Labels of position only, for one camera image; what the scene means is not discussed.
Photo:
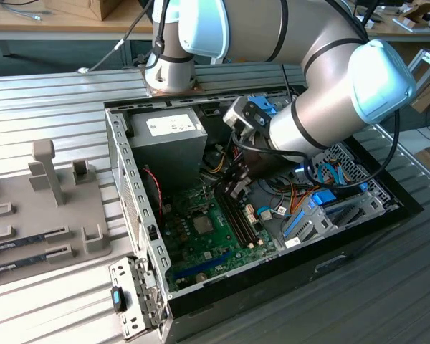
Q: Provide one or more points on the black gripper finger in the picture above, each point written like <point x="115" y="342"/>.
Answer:
<point x="224" y="189"/>
<point x="241" y="175"/>

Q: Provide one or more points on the silver topped CPU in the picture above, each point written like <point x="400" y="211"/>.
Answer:
<point x="203" y="225"/>

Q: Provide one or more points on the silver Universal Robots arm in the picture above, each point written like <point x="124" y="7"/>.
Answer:
<point x="258" y="28"/>

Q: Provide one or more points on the CPU socket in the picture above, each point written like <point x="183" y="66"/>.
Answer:
<point x="214" y="226"/>

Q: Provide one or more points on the pale board connector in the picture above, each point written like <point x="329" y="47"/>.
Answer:
<point x="249" y="209"/>
<point x="253" y="218"/>

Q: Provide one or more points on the black RAM slot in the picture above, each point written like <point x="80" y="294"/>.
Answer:
<point x="249" y="220"/>
<point x="243" y="220"/>
<point x="233" y="220"/>
<point x="238" y="220"/>

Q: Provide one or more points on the blue drive cage latch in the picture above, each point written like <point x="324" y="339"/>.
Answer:
<point x="263" y="104"/>

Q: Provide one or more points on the green motherboard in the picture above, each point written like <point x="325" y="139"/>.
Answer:
<point x="215" y="251"/>

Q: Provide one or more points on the blue disk carrier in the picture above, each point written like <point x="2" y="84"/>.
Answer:
<point x="324" y="198"/>

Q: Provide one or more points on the grey power supply unit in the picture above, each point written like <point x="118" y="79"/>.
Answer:
<point x="168" y="154"/>

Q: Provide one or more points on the black case fan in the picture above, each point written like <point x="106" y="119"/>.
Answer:
<point x="153" y="193"/>

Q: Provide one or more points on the blue expansion slot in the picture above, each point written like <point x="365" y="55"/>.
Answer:
<point x="200" y="266"/>

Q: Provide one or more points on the black open PC case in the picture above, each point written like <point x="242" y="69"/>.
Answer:
<point x="134" y="186"/>

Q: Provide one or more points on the silver coin battery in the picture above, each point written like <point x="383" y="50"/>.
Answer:
<point x="200" y="277"/>

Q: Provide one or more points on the metal disk bay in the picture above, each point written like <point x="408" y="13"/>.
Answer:
<point x="374" y="206"/>

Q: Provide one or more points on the grey parts rack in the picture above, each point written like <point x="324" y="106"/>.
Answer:
<point x="79" y="208"/>

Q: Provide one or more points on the black latch with blue button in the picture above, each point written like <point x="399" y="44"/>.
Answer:
<point x="117" y="299"/>

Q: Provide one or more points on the wooden desk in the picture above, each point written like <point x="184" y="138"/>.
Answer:
<point x="390" y="28"/>
<point x="21" y="21"/>

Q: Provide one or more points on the black stand pole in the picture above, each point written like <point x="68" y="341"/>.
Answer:
<point x="371" y="10"/>

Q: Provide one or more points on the open cardboard box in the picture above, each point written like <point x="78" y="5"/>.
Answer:
<point x="415" y="14"/>

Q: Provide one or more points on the closed cardboard box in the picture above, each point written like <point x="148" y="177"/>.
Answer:
<point x="93" y="7"/>

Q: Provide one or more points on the dark RAM stick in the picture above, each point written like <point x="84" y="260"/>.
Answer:
<point x="7" y="267"/>
<point x="7" y="246"/>

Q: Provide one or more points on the blue disk bay rail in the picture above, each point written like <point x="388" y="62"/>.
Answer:
<point x="294" y="223"/>

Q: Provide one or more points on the metal expansion card bracket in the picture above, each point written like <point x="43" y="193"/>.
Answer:
<point x="125" y="272"/>

